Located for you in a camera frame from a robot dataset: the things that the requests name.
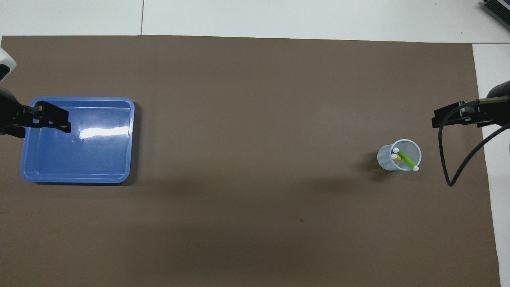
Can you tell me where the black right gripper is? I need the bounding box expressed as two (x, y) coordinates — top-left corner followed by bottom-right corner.
(432, 81), (510, 129)

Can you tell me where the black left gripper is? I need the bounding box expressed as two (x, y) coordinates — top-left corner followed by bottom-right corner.
(0, 88), (71, 138)

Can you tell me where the blue plastic tray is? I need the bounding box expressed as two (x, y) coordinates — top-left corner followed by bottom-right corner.
(20, 97), (135, 184)

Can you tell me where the green pen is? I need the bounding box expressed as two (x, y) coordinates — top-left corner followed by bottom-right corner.
(398, 151), (419, 172)

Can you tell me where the clear plastic cup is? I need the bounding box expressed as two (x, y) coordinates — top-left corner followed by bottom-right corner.
(377, 139), (422, 172)

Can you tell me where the grey ribbed device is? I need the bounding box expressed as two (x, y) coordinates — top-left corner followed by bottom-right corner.
(480, 0), (510, 25)

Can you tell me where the brown table mat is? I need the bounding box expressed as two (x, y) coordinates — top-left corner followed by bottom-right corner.
(0, 35), (502, 287)

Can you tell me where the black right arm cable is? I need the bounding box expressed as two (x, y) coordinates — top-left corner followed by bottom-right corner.
(438, 100), (510, 187)

